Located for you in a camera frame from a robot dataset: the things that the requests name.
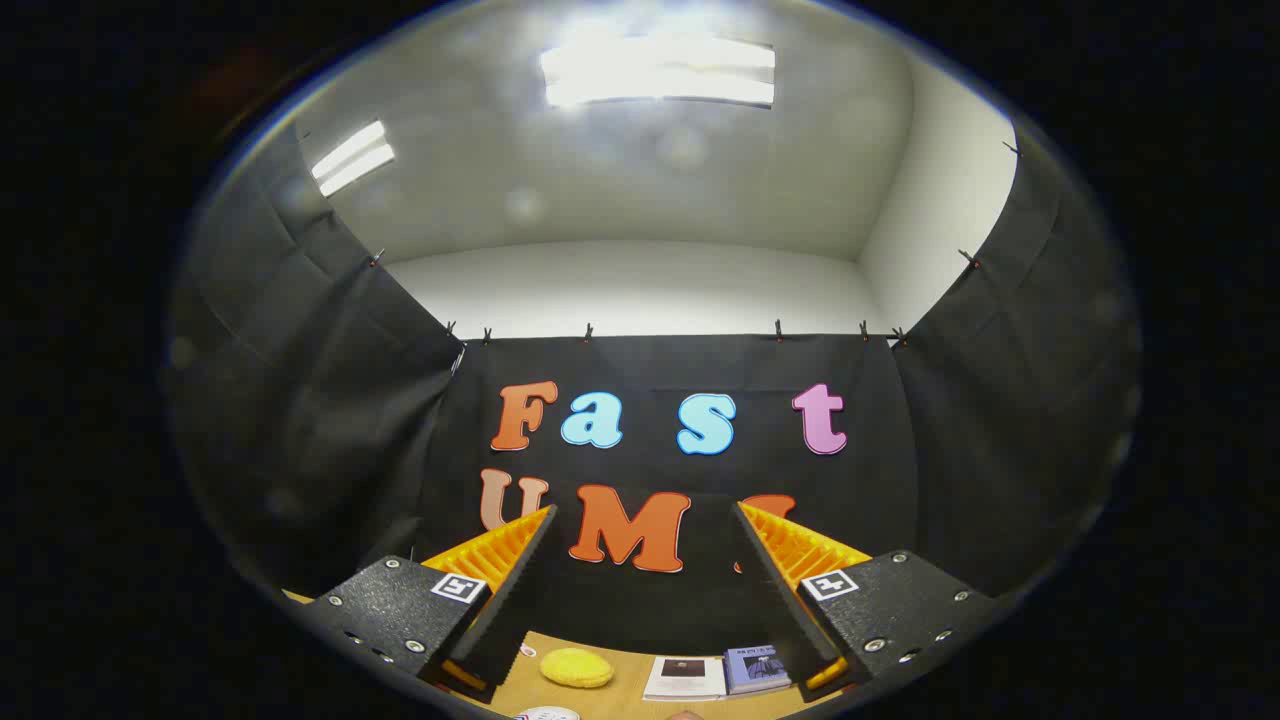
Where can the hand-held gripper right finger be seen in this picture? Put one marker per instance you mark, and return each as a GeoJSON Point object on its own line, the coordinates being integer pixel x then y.
{"type": "Point", "coordinates": [790, 620]}

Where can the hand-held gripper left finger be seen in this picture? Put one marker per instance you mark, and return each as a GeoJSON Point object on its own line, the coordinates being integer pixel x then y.
{"type": "Point", "coordinates": [505, 620]}

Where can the white canvas shoe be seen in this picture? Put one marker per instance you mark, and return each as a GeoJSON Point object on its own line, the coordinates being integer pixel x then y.
{"type": "Point", "coordinates": [546, 714]}

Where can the blue book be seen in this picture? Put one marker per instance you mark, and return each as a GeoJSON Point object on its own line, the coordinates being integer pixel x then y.
{"type": "Point", "coordinates": [756, 670]}

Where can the yellow round sponge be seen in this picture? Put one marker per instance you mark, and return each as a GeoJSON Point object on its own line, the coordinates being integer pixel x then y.
{"type": "Point", "coordinates": [577, 668]}

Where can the white book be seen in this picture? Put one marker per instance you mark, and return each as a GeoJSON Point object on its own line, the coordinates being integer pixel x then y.
{"type": "Point", "coordinates": [685, 680]}

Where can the black backdrop cloth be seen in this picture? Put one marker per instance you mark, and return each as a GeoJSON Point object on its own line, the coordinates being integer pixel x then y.
{"type": "Point", "coordinates": [330, 430]}

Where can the ceiling light panel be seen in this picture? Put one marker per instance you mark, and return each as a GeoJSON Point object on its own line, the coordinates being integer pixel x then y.
{"type": "Point", "coordinates": [660, 75]}
{"type": "Point", "coordinates": [352, 158]}

